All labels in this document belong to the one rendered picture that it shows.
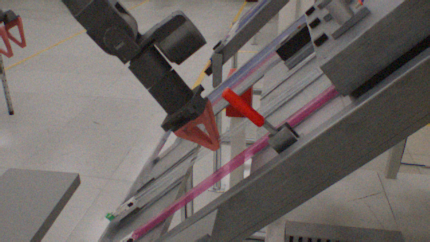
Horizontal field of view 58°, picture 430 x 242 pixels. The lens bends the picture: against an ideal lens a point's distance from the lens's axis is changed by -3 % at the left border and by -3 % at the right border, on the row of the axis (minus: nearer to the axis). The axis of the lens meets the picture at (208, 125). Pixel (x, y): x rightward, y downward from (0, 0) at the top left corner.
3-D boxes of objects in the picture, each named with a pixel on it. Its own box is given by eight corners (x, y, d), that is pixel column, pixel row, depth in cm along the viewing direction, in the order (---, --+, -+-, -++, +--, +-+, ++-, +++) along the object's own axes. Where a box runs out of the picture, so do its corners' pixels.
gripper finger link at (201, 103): (234, 129, 71) (201, 89, 69) (230, 148, 65) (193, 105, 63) (205, 148, 74) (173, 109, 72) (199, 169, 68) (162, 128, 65)
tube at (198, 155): (109, 222, 81) (105, 218, 81) (112, 217, 82) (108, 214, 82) (320, 75, 61) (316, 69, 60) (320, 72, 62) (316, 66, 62)
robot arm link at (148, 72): (127, 58, 68) (119, 65, 63) (157, 33, 66) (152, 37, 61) (153, 89, 70) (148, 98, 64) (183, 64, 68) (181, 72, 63)
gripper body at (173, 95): (207, 91, 71) (181, 58, 69) (197, 114, 62) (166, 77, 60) (180, 110, 74) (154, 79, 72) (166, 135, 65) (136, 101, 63)
